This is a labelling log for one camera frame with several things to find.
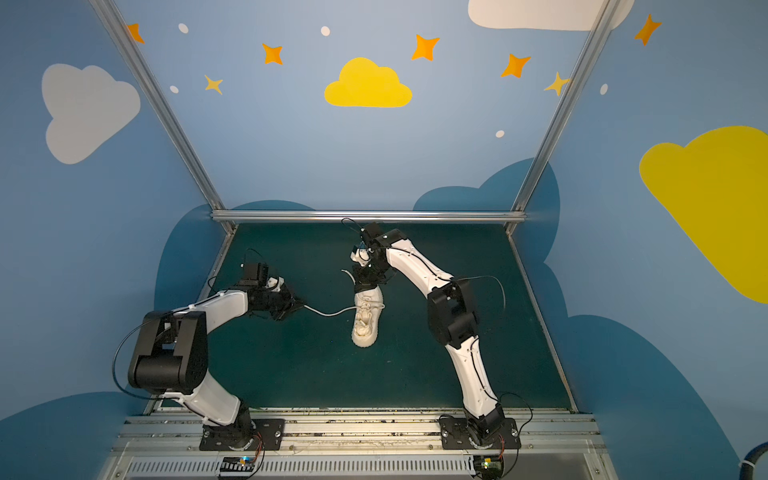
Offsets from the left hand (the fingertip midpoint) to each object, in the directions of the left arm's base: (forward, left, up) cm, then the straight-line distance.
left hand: (306, 300), depth 94 cm
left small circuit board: (-43, +11, -8) cm, 45 cm away
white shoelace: (-3, -7, -4) cm, 9 cm away
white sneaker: (-2, -20, 0) cm, 20 cm away
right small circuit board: (-42, -52, -8) cm, 67 cm away
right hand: (+2, -17, +5) cm, 18 cm away
